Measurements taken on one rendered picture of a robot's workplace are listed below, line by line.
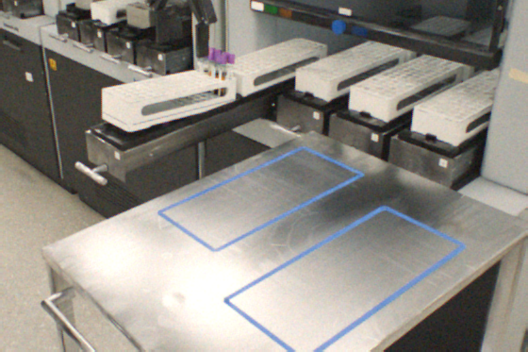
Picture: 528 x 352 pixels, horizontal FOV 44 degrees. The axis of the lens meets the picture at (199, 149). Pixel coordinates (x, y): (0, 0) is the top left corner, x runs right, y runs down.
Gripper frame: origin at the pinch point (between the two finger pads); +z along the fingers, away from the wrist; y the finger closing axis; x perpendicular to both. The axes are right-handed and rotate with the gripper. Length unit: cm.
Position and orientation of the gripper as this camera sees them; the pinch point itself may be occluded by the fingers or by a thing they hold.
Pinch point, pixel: (181, 42)
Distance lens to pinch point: 138.8
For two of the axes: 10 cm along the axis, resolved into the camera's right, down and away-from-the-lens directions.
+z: 0.3, 8.8, 4.7
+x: 7.5, -3.3, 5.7
